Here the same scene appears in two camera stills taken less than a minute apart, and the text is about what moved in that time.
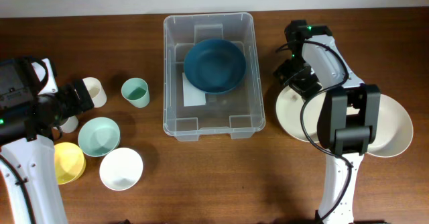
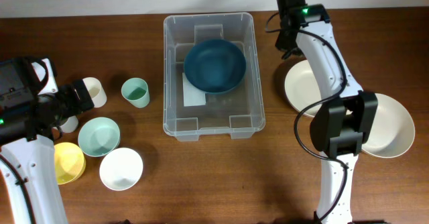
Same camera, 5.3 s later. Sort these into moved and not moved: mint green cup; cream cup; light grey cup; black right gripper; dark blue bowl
Moved: black right gripper
Not moved: mint green cup; cream cup; dark blue bowl; light grey cup
